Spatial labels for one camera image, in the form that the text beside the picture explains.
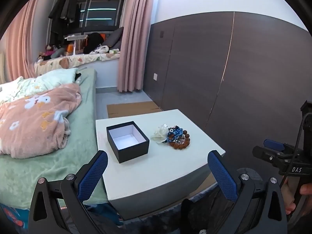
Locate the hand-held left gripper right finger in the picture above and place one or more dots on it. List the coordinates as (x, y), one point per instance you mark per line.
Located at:
(223, 178)

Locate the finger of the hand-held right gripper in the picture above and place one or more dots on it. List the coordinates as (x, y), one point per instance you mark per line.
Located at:
(274, 145)
(265, 154)

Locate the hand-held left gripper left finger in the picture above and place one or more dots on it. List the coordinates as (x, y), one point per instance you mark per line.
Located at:
(93, 173)

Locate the black square gift box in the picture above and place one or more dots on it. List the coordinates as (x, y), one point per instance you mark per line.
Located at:
(131, 154)

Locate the white fabric flower accessory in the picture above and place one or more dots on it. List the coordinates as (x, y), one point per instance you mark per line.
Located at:
(159, 135)

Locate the person's right hand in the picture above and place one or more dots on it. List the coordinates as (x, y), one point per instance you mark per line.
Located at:
(290, 197)

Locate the bed with green sheet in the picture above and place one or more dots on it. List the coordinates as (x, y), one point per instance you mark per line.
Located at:
(48, 168)

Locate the black cloth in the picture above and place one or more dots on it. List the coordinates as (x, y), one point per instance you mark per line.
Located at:
(195, 214)

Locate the white low table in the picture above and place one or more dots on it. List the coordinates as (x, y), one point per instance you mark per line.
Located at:
(170, 170)

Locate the flat brown cardboard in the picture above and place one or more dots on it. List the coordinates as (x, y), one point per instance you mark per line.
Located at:
(126, 108)

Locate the pink floral blanket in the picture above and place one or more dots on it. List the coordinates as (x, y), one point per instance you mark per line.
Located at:
(29, 126)

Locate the printed blue mattress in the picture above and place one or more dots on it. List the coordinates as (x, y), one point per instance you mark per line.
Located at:
(12, 214)

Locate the white green pillow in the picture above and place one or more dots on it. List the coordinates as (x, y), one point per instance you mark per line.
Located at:
(56, 76)

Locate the floral window seat cushion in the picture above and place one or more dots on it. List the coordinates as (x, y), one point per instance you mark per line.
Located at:
(73, 61)

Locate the stuffed toys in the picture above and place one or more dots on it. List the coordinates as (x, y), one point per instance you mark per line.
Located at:
(50, 51)

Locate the black bag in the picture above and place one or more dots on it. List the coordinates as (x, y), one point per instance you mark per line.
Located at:
(93, 41)

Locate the grey cushion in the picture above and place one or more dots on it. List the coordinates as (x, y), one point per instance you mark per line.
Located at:
(114, 37)

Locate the white desk lamp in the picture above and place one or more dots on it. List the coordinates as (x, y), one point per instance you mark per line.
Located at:
(75, 37)

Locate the pink curtain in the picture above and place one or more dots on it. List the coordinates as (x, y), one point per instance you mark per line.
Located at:
(19, 48)
(136, 41)

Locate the hanging dark clothes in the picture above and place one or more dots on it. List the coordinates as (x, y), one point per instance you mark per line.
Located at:
(61, 17)

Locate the dark window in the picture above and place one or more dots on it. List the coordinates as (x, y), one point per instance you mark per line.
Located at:
(102, 7)

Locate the white wall socket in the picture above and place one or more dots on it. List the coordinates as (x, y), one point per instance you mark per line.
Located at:
(155, 76)

